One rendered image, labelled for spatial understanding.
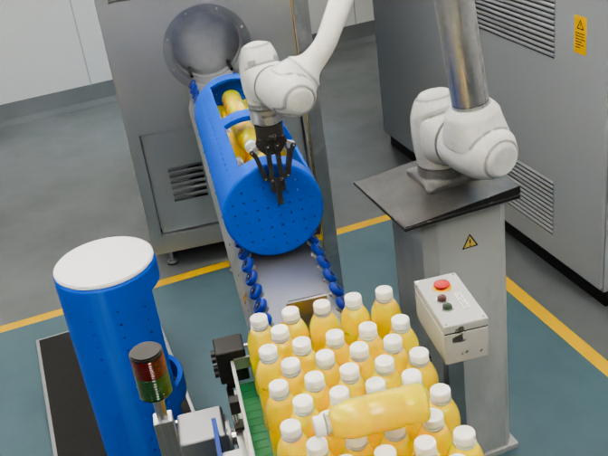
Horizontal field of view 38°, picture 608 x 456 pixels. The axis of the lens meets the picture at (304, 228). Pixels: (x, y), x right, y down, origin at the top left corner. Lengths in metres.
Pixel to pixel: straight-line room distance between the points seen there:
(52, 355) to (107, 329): 1.39
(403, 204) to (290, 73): 0.65
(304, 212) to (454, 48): 0.61
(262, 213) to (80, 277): 0.52
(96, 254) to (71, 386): 1.15
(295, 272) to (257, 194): 0.24
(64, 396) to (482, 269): 1.71
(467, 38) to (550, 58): 1.45
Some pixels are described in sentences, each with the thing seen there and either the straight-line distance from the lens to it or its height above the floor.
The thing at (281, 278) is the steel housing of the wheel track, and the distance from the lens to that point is 2.43.
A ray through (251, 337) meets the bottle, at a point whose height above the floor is 1.06.
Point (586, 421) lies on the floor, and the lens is 3.33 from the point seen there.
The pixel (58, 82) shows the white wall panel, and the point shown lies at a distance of 7.21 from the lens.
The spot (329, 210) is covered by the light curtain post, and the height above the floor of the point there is 0.52.
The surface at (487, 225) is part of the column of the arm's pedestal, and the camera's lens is 2.66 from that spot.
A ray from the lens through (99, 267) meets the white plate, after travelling 2.46.
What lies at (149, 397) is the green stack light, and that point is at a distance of 1.69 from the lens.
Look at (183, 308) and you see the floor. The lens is 4.16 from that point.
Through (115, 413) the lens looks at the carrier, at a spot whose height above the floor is 0.61.
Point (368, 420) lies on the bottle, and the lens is 1.56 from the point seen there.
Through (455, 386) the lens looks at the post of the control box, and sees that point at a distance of 2.08.
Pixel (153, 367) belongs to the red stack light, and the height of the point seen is 1.24.
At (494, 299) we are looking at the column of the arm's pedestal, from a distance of 2.80.
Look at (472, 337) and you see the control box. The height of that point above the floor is 1.06.
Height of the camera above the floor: 2.17
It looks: 28 degrees down
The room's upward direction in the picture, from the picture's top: 8 degrees counter-clockwise
